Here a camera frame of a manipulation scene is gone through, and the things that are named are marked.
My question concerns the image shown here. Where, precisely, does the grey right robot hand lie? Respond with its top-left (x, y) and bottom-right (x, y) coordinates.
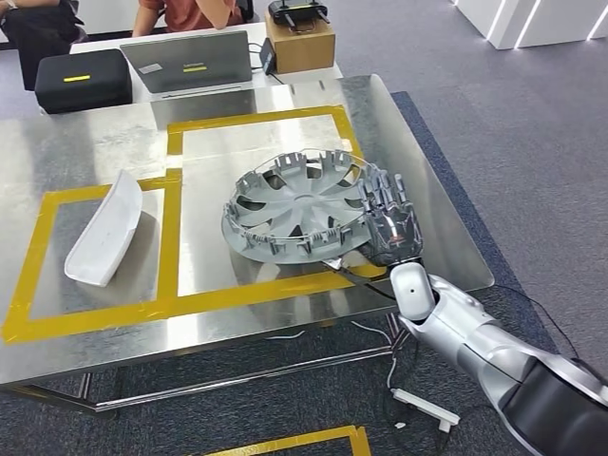
top-left (355, 166), bottom-right (425, 268)

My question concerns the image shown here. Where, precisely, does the grey plastic wheel cover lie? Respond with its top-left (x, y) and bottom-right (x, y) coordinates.
top-left (221, 148), bottom-right (381, 266)

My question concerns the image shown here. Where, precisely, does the steel workbench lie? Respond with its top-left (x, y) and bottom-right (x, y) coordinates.
top-left (0, 74), bottom-right (495, 417)

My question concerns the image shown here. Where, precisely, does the white plastic panel part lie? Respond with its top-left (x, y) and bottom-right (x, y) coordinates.
top-left (64, 168), bottom-right (143, 288)

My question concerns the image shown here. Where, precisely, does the white floor power strip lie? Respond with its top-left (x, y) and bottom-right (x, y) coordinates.
top-left (392, 388), bottom-right (461, 435)

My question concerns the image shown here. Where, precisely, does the white desk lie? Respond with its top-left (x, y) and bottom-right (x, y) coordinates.
top-left (69, 22), bottom-right (344, 105)

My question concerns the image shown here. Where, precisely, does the brown cardboard box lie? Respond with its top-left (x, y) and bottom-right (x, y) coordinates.
top-left (264, 12), bottom-right (337, 75)

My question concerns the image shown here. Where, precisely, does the black power adapter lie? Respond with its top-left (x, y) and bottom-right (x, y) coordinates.
top-left (259, 37), bottom-right (278, 76)

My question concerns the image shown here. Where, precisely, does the black remote controller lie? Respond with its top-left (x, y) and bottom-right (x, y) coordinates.
top-left (268, 0), bottom-right (331, 32)

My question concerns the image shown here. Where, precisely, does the white partition block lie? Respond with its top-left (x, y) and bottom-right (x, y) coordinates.
top-left (453, 0), bottom-right (608, 50)

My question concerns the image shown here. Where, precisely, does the grey laptop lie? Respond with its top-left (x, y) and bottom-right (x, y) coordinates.
top-left (120, 29), bottom-right (253, 101)

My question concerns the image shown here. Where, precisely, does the person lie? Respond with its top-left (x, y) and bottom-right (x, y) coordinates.
top-left (132, 0), bottom-right (248, 38)

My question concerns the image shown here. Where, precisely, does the black hard case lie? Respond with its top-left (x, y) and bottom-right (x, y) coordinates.
top-left (35, 47), bottom-right (134, 116)

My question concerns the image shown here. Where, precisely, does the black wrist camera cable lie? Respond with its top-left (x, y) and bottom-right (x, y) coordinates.
top-left (323, 257), bottom-right (398, 302)

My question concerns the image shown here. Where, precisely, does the white power strip cable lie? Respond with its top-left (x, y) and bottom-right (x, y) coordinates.
top-left (266, 320), bottom-right (404, 391)

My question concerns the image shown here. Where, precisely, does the black floor cable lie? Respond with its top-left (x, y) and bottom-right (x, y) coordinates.
top-left (493, 284), bottom-right (608, 379)

